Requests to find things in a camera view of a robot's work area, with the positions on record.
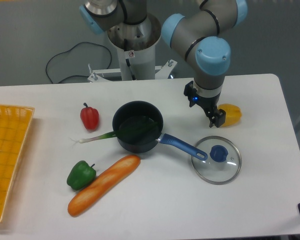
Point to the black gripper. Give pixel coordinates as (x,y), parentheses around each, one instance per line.
(197,96)

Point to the glass lid blue knob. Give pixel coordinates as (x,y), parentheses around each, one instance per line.
(223,163)

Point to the green onion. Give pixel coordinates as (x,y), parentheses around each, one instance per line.
(95,138)

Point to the dark blue saucepan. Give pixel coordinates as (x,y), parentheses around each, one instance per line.
(137,112)

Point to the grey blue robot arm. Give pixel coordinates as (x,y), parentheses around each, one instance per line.
(195,39)

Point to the yellow bell pepper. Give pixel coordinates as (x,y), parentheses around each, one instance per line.
(233,114)

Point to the red bell pepper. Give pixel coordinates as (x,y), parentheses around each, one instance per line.
(89,117)

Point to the green bell pepper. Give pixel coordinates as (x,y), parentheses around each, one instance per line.
(81,175)

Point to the orange baguette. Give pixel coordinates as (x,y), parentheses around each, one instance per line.
(107,180)

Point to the yellow wicker basket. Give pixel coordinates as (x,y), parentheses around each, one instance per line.
(15,122)

